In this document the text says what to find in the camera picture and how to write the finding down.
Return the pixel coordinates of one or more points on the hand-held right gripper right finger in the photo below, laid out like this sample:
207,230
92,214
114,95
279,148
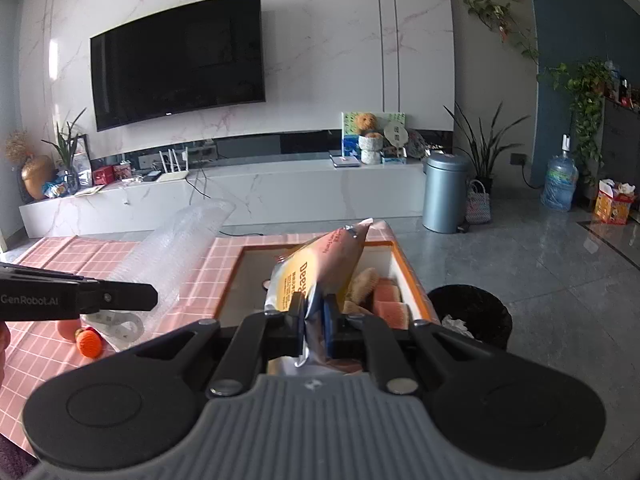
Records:
331,330

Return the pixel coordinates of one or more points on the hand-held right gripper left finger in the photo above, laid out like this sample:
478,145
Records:
292,327

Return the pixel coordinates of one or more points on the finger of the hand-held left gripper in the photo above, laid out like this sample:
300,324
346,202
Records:
125,297

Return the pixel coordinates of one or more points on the orange foam box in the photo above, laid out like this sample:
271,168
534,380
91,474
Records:
390,260

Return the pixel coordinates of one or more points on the pink soft block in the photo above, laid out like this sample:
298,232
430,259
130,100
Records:
389,300

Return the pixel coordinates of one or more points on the clear plastic wrapper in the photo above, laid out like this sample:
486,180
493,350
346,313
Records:
117,327

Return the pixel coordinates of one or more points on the pink checkered tablecloth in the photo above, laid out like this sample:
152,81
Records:
40,255

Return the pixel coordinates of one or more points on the pink plush peach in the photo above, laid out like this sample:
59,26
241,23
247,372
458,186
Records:
67,329

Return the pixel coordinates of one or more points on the orange knitted fruit toy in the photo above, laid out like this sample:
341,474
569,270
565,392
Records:
90,344

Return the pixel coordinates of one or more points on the clear bubble wrap roll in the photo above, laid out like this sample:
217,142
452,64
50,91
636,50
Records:
175,245

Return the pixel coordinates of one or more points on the snack bags pile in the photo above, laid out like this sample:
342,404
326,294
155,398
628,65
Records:
55,189

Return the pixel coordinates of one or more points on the yellowish paper sheet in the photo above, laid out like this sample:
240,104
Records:
89,190

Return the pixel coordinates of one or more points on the gold vase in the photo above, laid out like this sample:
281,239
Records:
36,177

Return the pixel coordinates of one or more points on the crumpled white paper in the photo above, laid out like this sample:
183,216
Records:
456,325

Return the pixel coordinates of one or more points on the white router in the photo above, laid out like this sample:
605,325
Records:
172,175

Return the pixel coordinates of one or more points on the white marble television console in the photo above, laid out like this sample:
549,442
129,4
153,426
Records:
280,190

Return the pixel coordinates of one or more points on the green plant in glass vase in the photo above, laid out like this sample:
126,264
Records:
67,155

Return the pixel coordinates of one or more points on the black waste basket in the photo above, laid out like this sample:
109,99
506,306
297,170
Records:
480,305

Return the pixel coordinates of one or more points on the dried flower bunch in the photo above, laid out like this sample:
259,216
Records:
17,145

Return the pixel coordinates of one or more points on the grey blue pedal bin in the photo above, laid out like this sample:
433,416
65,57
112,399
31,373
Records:
445,195

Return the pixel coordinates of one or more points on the tissue box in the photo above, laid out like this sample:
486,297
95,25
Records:
394,159

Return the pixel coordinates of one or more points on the white plush toy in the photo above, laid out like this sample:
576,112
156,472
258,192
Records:
371,149

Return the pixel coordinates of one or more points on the painted canvas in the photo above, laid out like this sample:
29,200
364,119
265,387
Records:
349,140

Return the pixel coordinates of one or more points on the woven basket bag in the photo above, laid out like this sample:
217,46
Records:
479,205

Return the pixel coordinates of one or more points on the round hand fan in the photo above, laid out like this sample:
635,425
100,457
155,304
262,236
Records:
395,136

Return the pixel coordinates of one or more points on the decorative plate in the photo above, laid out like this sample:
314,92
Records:
416,144

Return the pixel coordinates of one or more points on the small brown teddy bear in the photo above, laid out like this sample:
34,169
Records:
366,121

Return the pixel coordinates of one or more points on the long leaf potted plant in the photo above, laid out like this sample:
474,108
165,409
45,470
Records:
482,150

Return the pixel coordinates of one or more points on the black curved television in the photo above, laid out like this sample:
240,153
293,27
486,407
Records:
175,65

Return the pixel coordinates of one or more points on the blue water jug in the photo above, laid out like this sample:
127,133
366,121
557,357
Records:
559,180

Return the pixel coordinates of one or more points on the orange red gift box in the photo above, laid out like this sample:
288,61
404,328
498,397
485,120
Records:
614,205

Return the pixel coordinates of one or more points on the dark cabinet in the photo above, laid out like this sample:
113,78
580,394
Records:
622,145

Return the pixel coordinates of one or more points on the trailing pothos plant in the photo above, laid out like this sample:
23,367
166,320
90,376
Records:
585,90

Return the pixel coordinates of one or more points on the hanging vine plant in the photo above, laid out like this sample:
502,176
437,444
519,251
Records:
495,15

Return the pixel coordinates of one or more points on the wall socket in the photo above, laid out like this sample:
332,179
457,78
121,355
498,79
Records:
518,159

